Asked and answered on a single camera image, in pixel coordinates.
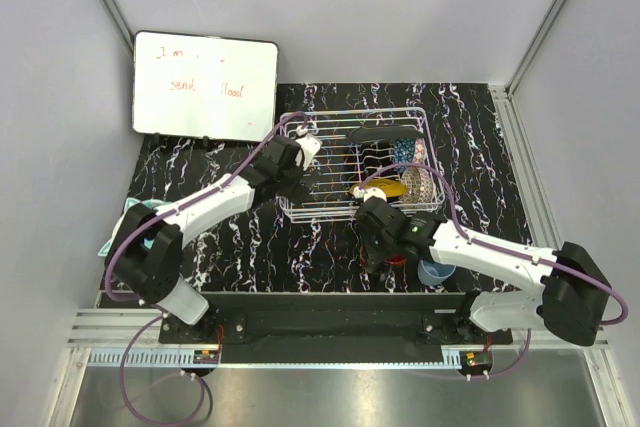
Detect red black mug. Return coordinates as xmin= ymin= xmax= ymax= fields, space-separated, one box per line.
xmin=385 ymin=256 xmax=407 ymax=267

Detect black floral square plate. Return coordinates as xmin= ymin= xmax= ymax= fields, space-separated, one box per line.
xmin=347 ymin=125 xmax=424 ymax=144

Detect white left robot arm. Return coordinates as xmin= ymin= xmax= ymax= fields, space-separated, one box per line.
xmin=105 ymin=134 xmax=322 ymax=343

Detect teal cat ear headphones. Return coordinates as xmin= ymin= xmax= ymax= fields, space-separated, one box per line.
xmin=97 ymin=197 xmax=169 ymax=258

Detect white whiteboard with red writing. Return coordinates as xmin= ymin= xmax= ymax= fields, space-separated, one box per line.
xmin=132 ymin=31 xmax=279 ymax=142

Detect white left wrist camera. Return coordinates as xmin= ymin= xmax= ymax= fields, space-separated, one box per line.
xmin=295 ymin=126 xmax=322 ymax=171

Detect yellow patterned small plate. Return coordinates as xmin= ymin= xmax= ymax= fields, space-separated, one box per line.
xmin=349 ymin=178 xmax=408 ymax=200

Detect light blue plastic cup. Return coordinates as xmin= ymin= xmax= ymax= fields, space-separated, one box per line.
xmin=417 ymin=260 xmax=456 ymax=286

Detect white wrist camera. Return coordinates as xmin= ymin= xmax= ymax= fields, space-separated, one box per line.
xmin=295 ymin=126 xmax=322 ymax=171
xmin=352 ymin=185 xmax=387 ymax=202

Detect blue patterned bowl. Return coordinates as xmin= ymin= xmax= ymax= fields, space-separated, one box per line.
xmin=391 ymin=138 xmax=426 ymax=172

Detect white wire dish rack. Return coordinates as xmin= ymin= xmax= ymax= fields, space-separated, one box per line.
xmin=280 ymin=107 xmax=445 ymax=223

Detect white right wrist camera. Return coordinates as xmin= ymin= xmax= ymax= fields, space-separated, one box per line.
xmin=352 ymin=185 xmax=387 ymax=202

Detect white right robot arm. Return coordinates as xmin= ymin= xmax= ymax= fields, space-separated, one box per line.
xmin=355 ymin=197 xmax=612 ymax=347

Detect red white patterned bowl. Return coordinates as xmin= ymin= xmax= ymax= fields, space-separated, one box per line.
xmin=400 ymin=167 xmax=435 ymax=204

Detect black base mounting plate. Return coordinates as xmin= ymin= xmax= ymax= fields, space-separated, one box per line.
xmin=159 ymin=295 xmax=512 ymax=346

